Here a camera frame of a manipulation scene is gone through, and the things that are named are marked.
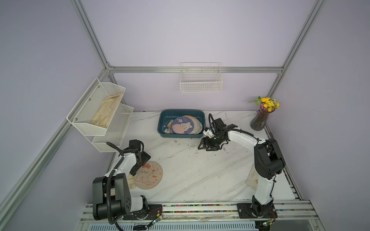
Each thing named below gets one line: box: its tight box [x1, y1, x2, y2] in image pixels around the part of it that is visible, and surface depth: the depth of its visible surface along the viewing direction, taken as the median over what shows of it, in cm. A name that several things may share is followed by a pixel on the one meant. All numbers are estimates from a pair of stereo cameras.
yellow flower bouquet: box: [247, 96, 280, 112], surface depth 95 cm
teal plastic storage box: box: [157, 108, 206, 139], surface depth 110 cm
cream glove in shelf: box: [90, 92, 123, 128], surface depth 81 cm
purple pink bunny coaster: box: [171, 116, 195, 135], surface depth 109 cm
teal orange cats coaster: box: [162, 119, 174, 135], surface depth 110 cm
